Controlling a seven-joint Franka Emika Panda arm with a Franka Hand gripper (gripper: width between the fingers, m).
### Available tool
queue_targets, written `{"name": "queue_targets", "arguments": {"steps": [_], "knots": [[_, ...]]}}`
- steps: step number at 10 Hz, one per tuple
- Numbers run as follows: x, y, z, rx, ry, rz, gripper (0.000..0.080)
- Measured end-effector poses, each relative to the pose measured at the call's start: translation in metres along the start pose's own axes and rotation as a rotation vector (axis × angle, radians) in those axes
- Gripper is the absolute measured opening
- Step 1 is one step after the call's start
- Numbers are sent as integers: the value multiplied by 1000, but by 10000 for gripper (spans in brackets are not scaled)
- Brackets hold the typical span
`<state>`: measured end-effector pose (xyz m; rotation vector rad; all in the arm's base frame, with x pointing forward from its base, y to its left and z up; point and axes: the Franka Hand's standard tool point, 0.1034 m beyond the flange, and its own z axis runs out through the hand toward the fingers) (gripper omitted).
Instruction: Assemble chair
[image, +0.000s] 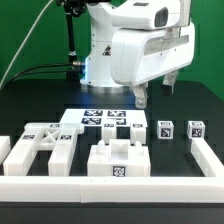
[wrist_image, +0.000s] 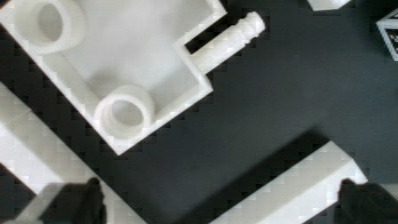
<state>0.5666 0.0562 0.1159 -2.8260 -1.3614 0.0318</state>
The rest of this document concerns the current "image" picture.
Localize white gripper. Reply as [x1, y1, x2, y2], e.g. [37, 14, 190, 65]
[111, 23, 195, 109]

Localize white chair seat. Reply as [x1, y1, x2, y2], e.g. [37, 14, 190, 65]
[87, 139, 151, 177]

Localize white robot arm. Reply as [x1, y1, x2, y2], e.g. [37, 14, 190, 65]
[81, 0, 195, 109]

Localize white tagged cube nut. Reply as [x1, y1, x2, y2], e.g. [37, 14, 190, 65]
[187, 121, 205, 139]
[157, 121, 174, 139]

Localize white tagged cube nut far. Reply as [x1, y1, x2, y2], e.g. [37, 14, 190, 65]
[187, 121, 205, 139]

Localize white U-shaped obstacle fence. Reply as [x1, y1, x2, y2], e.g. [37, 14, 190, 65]
[0, 140, 224, 203]

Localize white block at left edge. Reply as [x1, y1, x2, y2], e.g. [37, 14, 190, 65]
[0, 136, 11, 164]

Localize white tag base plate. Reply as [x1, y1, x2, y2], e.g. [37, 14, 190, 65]
[60, 109, 147, 127]

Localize black cables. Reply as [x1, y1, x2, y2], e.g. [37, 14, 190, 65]
[2, 61, 86, 88]

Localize black camera stand pole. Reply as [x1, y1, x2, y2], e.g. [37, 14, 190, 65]
[55, 0, 86, 83]

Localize white chair back frame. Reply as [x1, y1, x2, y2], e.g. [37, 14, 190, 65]
[3, 123, 84, 177]

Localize grey cable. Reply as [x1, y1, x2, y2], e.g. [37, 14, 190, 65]
[0, 0, 54, 90]

